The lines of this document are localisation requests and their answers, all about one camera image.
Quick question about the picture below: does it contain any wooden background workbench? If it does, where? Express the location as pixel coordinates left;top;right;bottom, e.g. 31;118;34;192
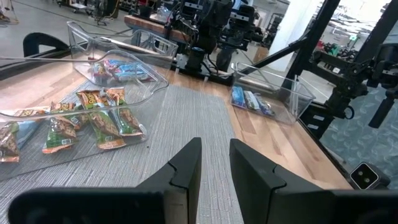
123;14;190;43

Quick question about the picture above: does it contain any blue and yellow granola bar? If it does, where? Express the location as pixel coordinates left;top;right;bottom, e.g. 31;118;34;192
14;108;50;149

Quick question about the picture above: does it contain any silver granola bar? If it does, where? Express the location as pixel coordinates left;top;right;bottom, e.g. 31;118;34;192
244;90;261;111

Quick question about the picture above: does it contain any grey woven placemat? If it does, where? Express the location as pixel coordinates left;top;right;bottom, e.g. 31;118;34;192
0;80;244;224

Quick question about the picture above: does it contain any black curved chair back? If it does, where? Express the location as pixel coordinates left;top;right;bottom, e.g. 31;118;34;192
23;32;70;58

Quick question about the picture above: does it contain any purple and green granola bar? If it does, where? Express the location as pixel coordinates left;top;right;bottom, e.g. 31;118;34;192
254;95;276;118

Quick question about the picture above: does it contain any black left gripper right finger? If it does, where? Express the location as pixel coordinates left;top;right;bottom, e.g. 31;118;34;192
229;138;398;224

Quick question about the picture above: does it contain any clear plastic bin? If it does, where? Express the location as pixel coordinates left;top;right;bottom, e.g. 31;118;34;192
0;49;170;183
229;61;317;126
67;21;180;88

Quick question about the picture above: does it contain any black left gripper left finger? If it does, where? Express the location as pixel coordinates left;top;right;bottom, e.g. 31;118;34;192
7;136;203;224

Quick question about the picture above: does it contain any table level camera box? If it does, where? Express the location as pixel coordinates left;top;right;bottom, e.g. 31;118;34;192
349;161;392;190

